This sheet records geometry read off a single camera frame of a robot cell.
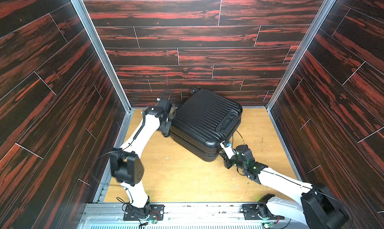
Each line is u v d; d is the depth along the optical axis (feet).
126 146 1.55
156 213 2.41
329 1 2.22
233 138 3.14
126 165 1.51
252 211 2.37
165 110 2.18
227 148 2.42
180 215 2.42
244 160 2.14
